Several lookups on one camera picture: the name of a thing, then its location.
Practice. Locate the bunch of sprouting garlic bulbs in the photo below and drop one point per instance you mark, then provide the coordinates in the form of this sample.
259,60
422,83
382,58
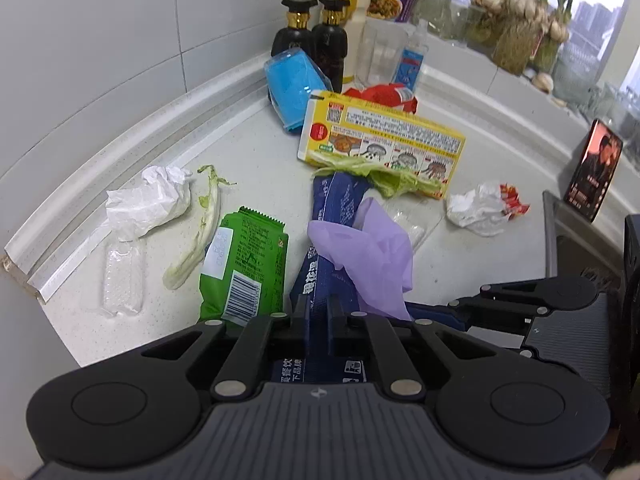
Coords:
525,5

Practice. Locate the crumpled white wrapper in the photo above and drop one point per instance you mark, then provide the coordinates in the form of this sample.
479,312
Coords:
472,210

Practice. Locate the pale cabbage leaf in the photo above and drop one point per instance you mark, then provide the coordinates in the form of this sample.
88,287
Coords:
207,225

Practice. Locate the blue sponge pack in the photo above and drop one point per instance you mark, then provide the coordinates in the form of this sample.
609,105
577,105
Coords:
292,85

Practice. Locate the small clear bottle blue label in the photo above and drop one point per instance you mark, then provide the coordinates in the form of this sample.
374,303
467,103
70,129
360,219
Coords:
410,67

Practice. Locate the red sauce sachet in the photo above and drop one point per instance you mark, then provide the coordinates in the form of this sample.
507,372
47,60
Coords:
515,202

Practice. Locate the steel sink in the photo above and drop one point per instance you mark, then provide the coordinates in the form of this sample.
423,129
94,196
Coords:
575,240

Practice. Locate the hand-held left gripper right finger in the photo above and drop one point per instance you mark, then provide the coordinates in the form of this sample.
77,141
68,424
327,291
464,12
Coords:
336,325

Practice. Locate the green snack wrapper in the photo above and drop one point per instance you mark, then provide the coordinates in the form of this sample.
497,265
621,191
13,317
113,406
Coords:
250,255

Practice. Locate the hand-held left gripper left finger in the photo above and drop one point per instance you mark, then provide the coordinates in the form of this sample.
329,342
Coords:
299,319

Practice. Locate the black pump bottle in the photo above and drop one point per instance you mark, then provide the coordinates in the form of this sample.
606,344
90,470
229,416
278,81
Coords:
292,35
331,40

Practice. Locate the clear bubble plastic pack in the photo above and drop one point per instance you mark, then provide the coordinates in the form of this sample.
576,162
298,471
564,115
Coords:
122,280

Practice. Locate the red snack packet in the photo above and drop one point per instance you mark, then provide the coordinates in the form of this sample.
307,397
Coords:
385,95

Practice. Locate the dark blue food packet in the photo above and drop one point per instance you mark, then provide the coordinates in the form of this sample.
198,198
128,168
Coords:
332,200

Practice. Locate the purple disposable glove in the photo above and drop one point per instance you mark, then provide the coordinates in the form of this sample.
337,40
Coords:
380,245

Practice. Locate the dark printed card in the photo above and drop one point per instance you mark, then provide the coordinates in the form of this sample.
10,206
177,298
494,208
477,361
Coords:
595,170

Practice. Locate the white tissue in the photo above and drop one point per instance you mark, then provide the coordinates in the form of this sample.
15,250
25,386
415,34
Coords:
150,200

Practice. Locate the clear plastic cup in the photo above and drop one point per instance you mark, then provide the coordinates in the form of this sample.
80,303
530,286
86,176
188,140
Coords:
381,55

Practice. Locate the yellow food box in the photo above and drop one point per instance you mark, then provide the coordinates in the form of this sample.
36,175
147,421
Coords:
390,130

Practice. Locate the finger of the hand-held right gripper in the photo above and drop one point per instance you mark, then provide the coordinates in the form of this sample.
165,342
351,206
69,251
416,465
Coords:
495,337
435,316

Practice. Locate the clear glass jar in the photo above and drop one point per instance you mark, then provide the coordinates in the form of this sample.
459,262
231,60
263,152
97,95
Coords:
440,5

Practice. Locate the green cabbage leaf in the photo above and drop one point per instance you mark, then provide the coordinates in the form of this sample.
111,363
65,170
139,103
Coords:
395,177

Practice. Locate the white backsplash trim strip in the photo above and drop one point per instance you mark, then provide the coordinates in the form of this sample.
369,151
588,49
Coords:
125,130
70,267

